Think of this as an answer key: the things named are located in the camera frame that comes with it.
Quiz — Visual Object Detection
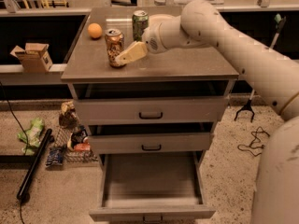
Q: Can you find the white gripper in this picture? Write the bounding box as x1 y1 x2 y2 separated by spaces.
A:
115 23 166 65

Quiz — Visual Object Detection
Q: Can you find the orange soda can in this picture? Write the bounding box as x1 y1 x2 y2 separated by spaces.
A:
105 28 124 68

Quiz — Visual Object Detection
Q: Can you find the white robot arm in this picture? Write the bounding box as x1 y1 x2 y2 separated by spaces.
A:
116 0 299 224

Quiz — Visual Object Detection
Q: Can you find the green soda can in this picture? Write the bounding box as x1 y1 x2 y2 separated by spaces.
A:
132 10 149 41

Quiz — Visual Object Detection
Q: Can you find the grey drawer cabinet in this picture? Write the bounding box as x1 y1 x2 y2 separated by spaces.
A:
61 5 240 224

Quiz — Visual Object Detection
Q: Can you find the top drawer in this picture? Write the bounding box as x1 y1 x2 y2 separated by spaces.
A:
74 97 228 125

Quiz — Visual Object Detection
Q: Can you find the drawer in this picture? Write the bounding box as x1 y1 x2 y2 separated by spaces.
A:
90 152 215 224
89 133 213 154
74 97 228 125

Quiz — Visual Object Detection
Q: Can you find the middle drawer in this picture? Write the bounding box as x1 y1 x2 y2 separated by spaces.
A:
89 133 213 154

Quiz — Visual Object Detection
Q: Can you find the bottom drawer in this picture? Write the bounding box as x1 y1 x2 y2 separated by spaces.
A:
90 152 215 224

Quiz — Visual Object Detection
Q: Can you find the orange fruit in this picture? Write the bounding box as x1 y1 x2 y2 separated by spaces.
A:
88 23 103 39

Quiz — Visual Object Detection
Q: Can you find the brown crumpled snack bag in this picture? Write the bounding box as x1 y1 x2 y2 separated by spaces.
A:
59 101 78 129

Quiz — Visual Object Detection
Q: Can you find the cardboard box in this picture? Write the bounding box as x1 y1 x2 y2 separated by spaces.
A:
10 43 52 73

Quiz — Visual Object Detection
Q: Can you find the blue snack bag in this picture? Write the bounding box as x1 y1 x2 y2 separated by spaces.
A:
46 147 65 167

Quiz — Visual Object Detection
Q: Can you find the green snack bag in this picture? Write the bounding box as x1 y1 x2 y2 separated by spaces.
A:
17 118 45 156

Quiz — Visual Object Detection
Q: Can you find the reacher grabber tool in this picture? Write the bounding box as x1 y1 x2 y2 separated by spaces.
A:
234 13 287 121

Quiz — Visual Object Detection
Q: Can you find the black tube on floor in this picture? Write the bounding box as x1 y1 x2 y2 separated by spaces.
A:
17 129 52 202

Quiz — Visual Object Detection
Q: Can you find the wire mesh tray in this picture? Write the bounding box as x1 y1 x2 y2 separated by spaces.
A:
53 125 98 162

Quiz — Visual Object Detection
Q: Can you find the black cable left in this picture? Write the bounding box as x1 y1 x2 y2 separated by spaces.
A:
0 81 31 224

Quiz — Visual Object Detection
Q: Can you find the black power adapter cable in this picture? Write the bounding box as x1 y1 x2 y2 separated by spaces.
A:
236 126 271 158

